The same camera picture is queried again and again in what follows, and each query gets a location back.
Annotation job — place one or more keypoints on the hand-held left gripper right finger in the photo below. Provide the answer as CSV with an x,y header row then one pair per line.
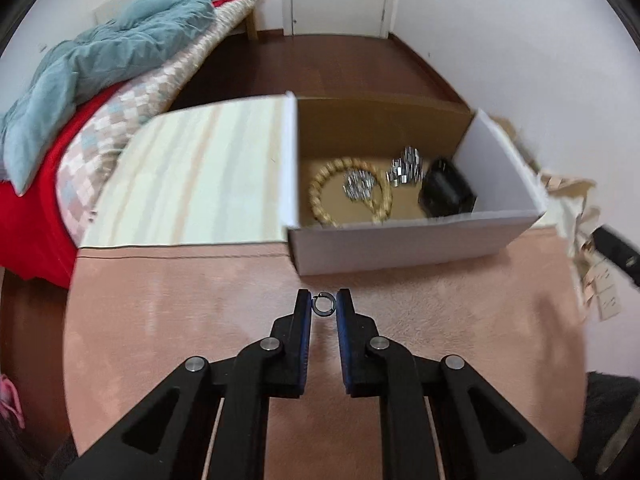
x,y
345,345

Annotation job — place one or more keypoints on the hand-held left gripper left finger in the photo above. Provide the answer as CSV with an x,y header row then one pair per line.
x,y
301,345

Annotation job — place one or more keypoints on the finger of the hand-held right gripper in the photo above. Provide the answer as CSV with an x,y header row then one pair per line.
x,y
620,254

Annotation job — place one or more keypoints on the white cardboard box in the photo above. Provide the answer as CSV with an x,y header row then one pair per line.
x,y
400,245

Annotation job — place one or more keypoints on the black smart band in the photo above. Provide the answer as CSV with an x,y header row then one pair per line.
x,y
445,190

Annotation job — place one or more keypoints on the white cloth pile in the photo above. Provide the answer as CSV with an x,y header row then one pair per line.
x,y
575,220

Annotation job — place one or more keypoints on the beige diamond pattern cloth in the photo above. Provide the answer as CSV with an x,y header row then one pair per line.
x,y
570,185

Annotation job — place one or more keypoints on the pink suede table cloth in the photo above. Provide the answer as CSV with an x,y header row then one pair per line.
x,y
175,310

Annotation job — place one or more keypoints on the pale striped table cloth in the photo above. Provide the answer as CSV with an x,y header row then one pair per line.
x,y
200,175

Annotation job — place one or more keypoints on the bed with checkered quilt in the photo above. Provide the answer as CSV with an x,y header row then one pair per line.
x,y
30,240

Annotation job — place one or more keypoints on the checkered quilt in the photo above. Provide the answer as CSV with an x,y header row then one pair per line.
x,y
150,90

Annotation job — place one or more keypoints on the pink slipper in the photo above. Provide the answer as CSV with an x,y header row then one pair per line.
x,y
10,400

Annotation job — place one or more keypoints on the blue-grey blanket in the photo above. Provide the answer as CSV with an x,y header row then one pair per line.
x,y
100,60

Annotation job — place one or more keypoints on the white wall socket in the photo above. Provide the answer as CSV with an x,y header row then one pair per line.
x,y
606,302
598,277

